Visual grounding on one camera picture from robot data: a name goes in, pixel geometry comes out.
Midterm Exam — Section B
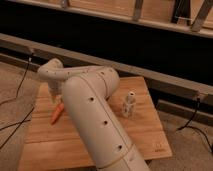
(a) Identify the orange pepper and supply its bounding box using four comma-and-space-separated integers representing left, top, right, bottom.
51, 102, 65, 124

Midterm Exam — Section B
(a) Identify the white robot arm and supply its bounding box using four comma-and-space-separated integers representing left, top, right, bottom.
38, 58, 150, 171

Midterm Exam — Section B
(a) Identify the white patterned bottle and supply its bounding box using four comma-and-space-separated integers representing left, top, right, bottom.
122, 91, 136, 118

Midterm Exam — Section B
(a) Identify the black cable right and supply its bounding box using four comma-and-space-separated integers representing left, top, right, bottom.
176, 97, 213, 155

